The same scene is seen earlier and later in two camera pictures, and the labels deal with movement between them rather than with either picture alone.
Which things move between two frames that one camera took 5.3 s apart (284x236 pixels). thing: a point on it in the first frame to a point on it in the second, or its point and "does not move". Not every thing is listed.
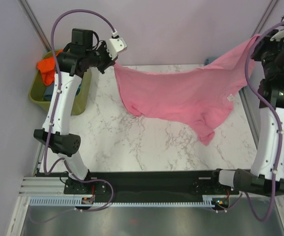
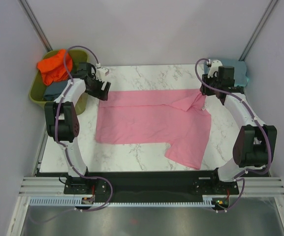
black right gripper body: (269, 51) to (212, 81)
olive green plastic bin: (83, 91) does not move
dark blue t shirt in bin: (48, 92) does not move
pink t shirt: (204, 94) to (179, 118)
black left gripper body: (102, 59) to (94, 89)
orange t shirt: (47, 67) does not move
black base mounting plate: (186, 186) does not move
